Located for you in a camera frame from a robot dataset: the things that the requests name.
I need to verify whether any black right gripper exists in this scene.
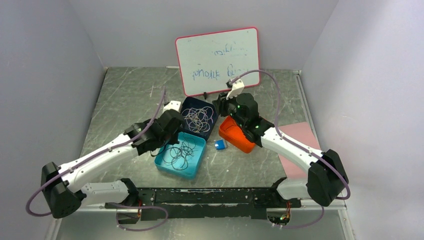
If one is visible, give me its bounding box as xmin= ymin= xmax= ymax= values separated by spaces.
xmin=212 ymin=89 xmax=247 ymax=129

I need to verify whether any black thin cable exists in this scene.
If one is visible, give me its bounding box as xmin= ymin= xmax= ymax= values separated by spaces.
xmin=161 ymin=140 xmax=196 ymax=172

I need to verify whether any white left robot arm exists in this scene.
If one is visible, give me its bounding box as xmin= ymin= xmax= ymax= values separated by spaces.
xmin=41 ymin=109 xmax=184 ymax=219

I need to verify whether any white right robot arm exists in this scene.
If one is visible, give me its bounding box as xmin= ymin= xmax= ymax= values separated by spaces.
xmin=212 ymin=92 xmax=350 ymax=207

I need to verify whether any dark blue square tray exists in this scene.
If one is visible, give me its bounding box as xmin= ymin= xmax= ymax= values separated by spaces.
xmin=181 ymin=96 xmax=218 ymax=141

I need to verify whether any orange square tray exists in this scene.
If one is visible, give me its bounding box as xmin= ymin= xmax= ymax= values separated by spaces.
xmin=218 ymin=116 xmax=256 ymax=154

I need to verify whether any teal square tray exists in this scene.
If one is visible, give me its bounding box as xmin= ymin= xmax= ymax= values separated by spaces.
xmin=154 ymin=132 xmax=206 ymax=180

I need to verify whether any small blue white object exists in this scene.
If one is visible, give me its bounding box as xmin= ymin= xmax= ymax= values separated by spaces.
xmin=214 ymin=139 xmax=227 ymax=151

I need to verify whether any pink-framed whiteboard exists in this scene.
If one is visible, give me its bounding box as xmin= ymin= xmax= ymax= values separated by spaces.
xmin=175 ymin=27 xmax=261 ymax=97

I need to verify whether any pink clipboard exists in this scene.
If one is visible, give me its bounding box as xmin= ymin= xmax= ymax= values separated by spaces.
xmin=277 ymin=121 xmax=322 ymax=181

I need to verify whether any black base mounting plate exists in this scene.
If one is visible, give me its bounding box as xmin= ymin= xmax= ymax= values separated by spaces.
xmin=121 ymin=187 xmax=301 ymax=221

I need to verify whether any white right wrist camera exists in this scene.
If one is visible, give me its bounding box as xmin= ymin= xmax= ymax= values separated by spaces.
xmin=225 ymin=78 xmax=245 ymax=100

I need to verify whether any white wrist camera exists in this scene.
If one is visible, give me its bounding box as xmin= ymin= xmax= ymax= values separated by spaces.
xmin=225 ymin=78 xmax=245 ymax=100
xmin=162 ymin=100 xmax=182 ymax=115

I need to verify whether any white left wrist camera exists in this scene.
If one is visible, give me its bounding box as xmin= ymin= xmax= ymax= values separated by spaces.
xmin=162 ymin=100 xmax=182 ymax=115

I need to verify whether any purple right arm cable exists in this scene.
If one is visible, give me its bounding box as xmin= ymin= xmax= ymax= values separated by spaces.
xmin=228 ymin=69 xmax=351 ymax=230

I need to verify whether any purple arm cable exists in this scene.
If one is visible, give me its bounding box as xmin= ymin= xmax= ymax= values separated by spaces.
xmin=228 ymin=69 xmax=351 ymax=230
xmin=25 ymin=86 xmax=169 ymax=232

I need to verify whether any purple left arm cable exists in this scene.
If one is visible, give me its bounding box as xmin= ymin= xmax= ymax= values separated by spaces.
xmin=25 ymin=86 xmax=169 ymax=232

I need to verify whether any aluminium frame rail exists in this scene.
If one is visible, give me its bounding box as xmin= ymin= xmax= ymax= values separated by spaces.
xmin=46 ymin=187 xmax=355 ymax=240

